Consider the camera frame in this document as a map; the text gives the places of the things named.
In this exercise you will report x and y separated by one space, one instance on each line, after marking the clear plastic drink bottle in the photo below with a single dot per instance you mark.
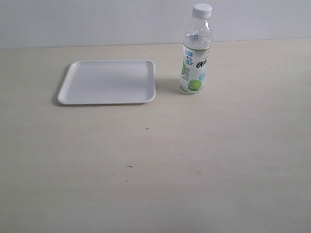
197 42

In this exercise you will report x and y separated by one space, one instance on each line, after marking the white bottle cap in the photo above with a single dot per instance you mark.
201 10

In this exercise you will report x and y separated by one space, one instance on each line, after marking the white rectangular plastic tray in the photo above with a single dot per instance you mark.
111 82

